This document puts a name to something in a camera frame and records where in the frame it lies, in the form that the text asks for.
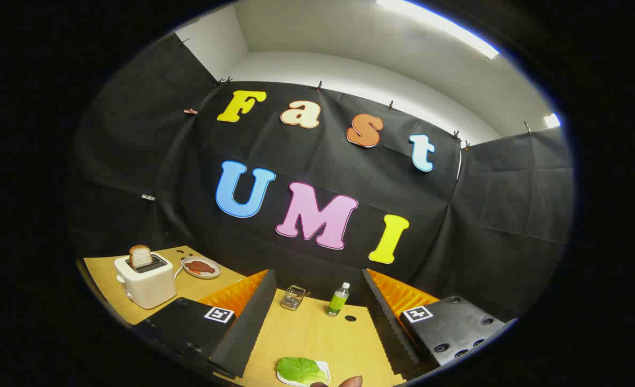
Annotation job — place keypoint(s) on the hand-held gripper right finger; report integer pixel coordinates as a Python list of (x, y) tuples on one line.
[(387, 322)]

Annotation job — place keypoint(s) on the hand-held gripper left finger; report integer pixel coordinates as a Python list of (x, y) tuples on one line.
[(247, 328)]

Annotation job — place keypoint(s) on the green lettuce leaf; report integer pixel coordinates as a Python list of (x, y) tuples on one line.
[(298, 370)]

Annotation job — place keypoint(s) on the toast bread slice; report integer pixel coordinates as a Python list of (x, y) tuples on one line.
[(140, 257)]

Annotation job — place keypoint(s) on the green drink bottle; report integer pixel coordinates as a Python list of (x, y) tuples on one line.
[(337, 302)]

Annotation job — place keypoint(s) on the round grey plate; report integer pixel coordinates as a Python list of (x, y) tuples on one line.
[(214, 271)]

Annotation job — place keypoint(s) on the white square plate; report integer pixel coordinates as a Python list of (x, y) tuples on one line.
[(325, 368)]

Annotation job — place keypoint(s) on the brown meat piece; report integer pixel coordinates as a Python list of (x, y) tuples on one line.
[(199, 266)]

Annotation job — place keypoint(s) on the white toaster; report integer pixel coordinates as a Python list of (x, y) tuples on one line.
[(150, 285)]

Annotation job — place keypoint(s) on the black backdrop cloth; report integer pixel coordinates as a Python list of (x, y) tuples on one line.
[(134, 161)]

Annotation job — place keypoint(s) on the small ceiling light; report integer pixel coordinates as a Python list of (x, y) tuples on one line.
[(552, 120)]

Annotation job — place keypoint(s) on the long ceiling light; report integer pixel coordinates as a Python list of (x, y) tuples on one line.
[(446, 27)]

